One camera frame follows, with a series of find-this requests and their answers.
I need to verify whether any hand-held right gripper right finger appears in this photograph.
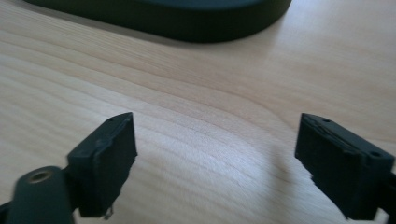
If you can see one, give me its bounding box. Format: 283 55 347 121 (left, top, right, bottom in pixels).
294 112 396 221

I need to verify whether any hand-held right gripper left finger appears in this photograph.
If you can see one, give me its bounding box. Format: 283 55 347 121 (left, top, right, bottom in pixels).
66 112 138 218

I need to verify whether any dark green oval tray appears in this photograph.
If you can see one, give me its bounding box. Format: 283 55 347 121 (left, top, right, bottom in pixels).
22 0 293 44

